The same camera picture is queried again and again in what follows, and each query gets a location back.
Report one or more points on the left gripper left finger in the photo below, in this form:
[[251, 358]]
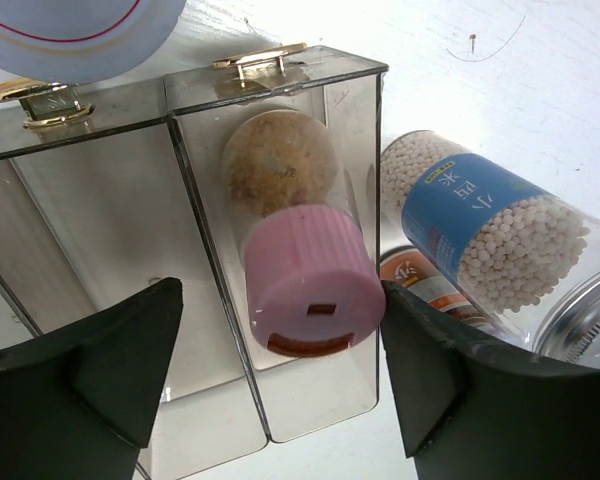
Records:
[[80, 402]]

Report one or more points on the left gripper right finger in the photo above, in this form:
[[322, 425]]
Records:
[[471, 406]]

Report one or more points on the pink cap spice bottle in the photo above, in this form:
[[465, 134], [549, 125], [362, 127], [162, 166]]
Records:
[[311, 285]]

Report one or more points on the left clear organizer tray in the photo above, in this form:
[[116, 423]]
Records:
[[0, 280]]

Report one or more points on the white lid jar right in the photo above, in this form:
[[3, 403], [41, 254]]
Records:
[[408, 267]]

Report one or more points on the white lid jar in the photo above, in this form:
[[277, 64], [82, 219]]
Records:
[[408, 267], [82, 41]]

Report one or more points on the silver lid jar blue label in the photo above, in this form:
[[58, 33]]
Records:
[[528, 260]]

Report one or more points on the right clear organizer tray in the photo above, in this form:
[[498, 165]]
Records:
[[343, 91]]

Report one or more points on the white lid jar rear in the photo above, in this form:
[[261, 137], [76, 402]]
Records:
[[82, 41]]

